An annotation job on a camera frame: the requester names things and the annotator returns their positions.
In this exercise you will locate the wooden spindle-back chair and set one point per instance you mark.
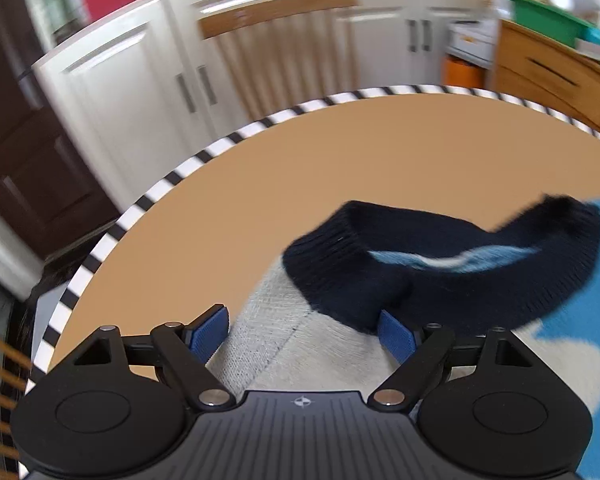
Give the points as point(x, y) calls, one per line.
point(280, 12)
point(0, 390)

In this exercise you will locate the white cabinet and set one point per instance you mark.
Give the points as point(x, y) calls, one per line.
point(130, 90)

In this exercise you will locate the wooden sideboard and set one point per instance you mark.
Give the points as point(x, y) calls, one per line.
point(544, 75)

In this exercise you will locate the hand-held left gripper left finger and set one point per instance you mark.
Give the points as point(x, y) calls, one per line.
point(210, 332)

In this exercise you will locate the dark brown door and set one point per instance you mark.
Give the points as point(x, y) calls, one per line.
point(30, 150)

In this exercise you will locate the blue green navy knit sweater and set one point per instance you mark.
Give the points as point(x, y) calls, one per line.
point(429, 280)

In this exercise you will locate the white cardboard box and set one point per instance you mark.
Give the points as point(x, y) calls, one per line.
point(472, 42)

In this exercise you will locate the orange floor bag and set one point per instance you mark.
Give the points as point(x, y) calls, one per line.
point(462, 74)

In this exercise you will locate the green plastic bin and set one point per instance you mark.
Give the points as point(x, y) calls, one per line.
point(544, 20)

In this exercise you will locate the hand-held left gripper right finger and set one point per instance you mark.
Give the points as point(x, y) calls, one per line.
point(397, 337)

